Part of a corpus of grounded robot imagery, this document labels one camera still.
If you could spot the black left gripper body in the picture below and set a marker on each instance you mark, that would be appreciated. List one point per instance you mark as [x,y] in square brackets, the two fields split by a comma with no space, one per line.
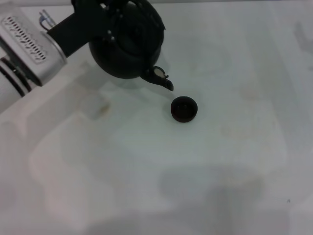
[78,27]

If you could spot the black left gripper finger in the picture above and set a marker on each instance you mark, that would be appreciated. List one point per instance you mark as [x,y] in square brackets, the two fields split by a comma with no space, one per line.
[112,5]
[113,27]

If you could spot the small dark teacup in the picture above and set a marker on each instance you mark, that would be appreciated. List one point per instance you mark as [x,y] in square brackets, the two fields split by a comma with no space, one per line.
[184,109]

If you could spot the silver vented left wrist camera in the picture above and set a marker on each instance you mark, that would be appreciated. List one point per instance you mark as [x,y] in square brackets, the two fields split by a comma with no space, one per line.
[24,41]

